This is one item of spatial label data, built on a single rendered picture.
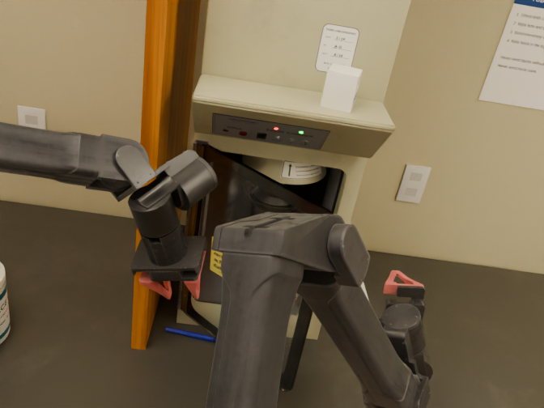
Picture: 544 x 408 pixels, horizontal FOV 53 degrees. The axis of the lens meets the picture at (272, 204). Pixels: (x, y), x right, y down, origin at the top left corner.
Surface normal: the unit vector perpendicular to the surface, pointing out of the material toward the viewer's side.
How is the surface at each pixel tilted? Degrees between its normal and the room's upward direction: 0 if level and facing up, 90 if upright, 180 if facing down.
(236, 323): 59
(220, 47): 90
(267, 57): 90
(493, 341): 0
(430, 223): 90
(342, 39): 90
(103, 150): 49
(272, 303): 72
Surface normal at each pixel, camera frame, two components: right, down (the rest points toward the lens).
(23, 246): 0.16, -0.86
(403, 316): -0.27, -0.85
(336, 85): -0.26, 0.44
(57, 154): 0.40, -0.16
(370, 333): 0.81, 0.06
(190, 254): -0.12, -0.76
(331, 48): 0.00, 0.50
